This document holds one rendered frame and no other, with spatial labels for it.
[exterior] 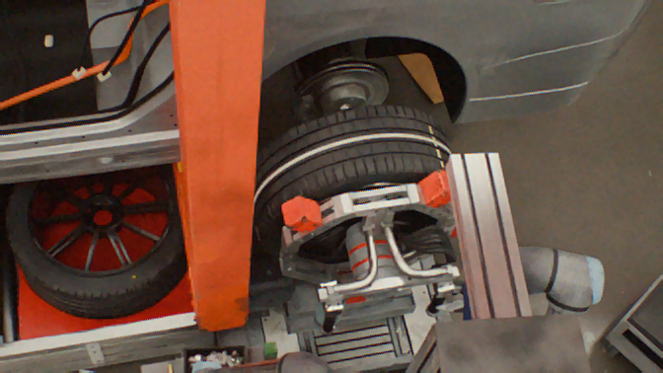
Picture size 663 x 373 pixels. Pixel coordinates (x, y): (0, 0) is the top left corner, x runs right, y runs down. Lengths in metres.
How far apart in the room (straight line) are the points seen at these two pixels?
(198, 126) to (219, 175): 0.22
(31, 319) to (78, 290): 0.31
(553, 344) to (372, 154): 1.22
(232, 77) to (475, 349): 0.71
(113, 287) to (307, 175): 0.87
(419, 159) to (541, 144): 1.62
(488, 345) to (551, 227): 2.55
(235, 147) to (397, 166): 0.73
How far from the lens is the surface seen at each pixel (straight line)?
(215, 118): 1.91
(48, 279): 3.21
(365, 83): 3.07
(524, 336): 1.53
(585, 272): 2.40
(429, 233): 2.69
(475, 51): 2.90
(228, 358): 2.99
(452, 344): 1.50
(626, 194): 4.25
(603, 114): 4.44
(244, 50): 1.74
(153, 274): 3.17
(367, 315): 3.51
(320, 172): 2.62
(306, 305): 3.43
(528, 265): 2.39
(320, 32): 2.61
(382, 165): 2.61
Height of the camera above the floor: 3.41
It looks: 60 degrees down
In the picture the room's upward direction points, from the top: 12 degrees clockwise
